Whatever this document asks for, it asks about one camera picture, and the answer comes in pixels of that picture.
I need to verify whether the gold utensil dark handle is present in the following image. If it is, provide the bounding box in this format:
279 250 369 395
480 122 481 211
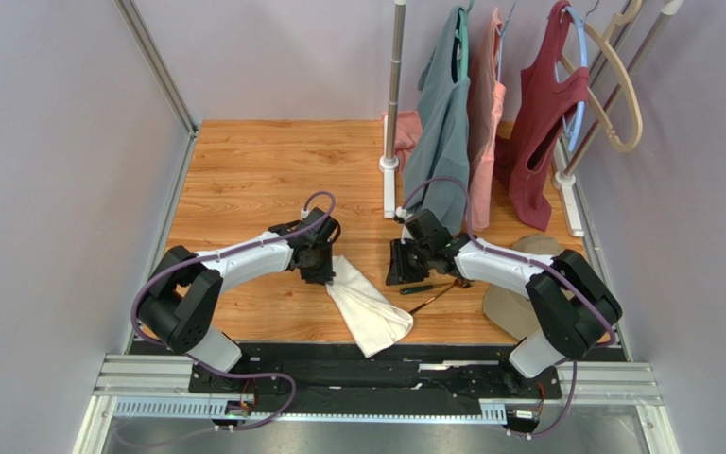
408 284 458 315

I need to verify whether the gold fork green handle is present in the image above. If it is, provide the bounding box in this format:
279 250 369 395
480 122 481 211
399 280 473 296

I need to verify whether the tan baseball cap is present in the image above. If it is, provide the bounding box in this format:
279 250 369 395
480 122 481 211
482 234 564 341

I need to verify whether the grey-blue hanging shirt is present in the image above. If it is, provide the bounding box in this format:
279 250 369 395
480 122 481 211
402 6 470 235

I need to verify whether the dark red tank top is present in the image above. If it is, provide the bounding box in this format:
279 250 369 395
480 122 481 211
493 1 589 231

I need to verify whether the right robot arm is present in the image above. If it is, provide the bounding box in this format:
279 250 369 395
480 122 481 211
386 210 623 379

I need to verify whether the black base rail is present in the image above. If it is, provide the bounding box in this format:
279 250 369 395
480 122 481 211
129 340 629 422

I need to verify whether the light blue hanger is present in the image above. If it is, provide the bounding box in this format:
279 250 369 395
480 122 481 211
554 5 590 154

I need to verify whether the beige wooden hanger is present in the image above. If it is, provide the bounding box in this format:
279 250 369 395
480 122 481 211
558 0 645 154

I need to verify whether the salmon pink hanging shirt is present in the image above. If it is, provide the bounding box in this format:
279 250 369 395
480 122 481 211
467 9 506 231

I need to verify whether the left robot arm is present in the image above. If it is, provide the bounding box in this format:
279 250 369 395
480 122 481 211
131 208 340 373

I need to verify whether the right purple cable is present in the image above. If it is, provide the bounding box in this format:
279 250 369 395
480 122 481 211
399 176 617 439

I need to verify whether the teal hanger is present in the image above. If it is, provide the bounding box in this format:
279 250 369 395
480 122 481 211
454 0 475 82

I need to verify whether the aluminium frame post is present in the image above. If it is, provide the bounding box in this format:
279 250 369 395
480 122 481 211
113 0 199 134

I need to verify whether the metal clothes rack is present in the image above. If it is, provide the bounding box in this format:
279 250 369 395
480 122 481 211
378 0 683 237

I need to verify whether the white cloth napkin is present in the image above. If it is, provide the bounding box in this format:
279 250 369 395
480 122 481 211
325 255 414 358

